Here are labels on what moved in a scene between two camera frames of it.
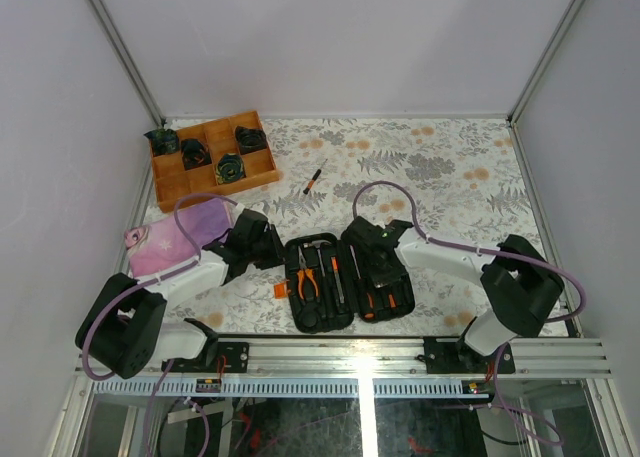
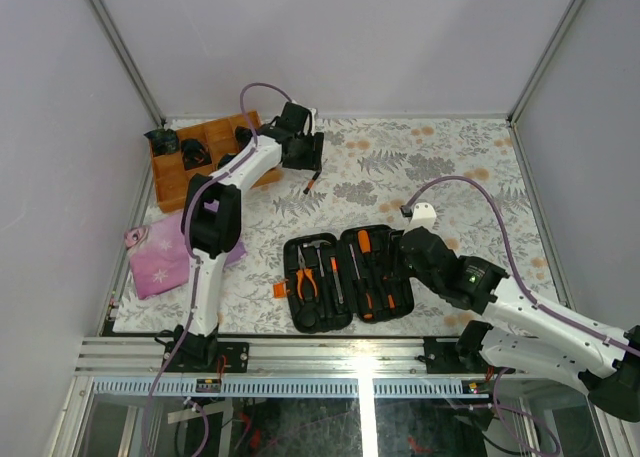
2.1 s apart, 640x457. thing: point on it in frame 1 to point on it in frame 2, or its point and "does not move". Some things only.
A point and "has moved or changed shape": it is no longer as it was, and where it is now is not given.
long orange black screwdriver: x=351 y=247 has moved or changed shape
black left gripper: x=279 y=255 to x=308 y=159
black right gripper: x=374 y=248 to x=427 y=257
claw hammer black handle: x=317 y=244 does not move
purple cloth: x=161 y=242 does not move
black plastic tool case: x=330 y=288 does not move
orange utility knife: x=338 y=278 does not move
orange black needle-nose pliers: x=304 y=270 does not move
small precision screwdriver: x=314 y=178 does not move
